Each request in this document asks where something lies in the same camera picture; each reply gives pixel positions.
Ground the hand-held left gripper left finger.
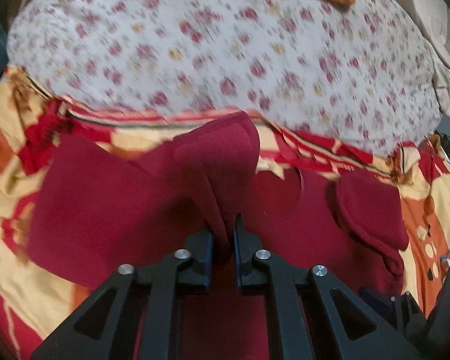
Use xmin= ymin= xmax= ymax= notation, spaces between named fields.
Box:
xmin=30 ymin=224 xmax=215 ymax=360

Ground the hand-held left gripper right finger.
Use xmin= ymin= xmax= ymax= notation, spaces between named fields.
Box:
xmin=232 ymin=213 xmax=425 ymax=360

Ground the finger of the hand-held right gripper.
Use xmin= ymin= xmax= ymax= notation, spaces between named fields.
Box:
xmin=359 ymin=287 xmax=430 ymax=343

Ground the maroon small garment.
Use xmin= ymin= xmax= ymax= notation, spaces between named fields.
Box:
xmin=25 ymin=109 xmax=410 ymax=360

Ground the white floral quilt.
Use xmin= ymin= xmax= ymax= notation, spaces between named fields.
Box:
xmin=7 ymin=0 xmax=442 ymax=157

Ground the red orange printed blanket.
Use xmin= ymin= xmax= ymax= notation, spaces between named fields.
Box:
xmin=0 ymin=65 xmax=450 ymax=360

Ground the beige cloth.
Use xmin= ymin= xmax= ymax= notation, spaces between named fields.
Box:
xmin=400 ymin=0 xmax=450 ymax=119

